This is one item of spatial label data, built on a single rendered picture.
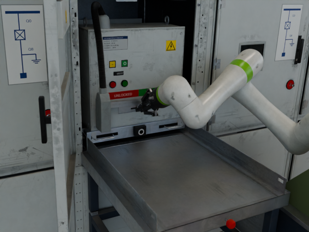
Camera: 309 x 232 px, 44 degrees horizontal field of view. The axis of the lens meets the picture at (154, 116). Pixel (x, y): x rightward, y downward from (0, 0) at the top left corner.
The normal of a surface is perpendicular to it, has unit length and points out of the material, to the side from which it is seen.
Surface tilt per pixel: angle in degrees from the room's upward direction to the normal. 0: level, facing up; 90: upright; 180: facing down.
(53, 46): 90
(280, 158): 90
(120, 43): 90
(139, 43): 90
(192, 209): 0
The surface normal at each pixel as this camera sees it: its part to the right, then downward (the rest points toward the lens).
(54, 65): 0.15, 0.33
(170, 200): 0.03, -0.94
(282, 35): 0.47, 0.31
